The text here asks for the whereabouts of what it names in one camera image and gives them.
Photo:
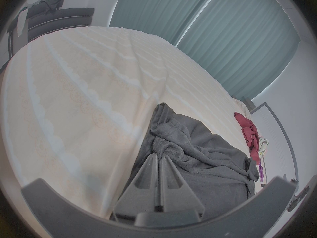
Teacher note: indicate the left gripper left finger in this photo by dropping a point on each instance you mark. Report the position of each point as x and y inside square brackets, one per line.
[138, 199]

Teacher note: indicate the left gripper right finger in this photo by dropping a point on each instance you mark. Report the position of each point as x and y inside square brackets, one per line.
[180, 199]

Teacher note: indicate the black T-shirt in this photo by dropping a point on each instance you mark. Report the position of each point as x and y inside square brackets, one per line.
[210, 157]

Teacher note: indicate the bed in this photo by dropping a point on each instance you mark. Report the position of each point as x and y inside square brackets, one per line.
[74, 95]

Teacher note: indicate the purple garment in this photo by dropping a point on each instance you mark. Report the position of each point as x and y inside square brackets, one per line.
[261, 172]

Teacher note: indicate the dark red garment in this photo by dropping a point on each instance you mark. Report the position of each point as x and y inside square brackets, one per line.
[249, 132]

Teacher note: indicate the white printed garment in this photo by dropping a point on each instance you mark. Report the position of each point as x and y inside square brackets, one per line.
[263, 145]

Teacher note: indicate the cream pillow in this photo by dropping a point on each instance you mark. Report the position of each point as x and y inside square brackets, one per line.
[244, 108]

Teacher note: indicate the grey bedside table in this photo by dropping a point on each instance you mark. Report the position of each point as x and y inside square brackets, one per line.
[249, 102]

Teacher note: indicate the blue-green curtain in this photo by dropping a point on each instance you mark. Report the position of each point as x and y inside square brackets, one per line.
[153, 9]
[242, 46]

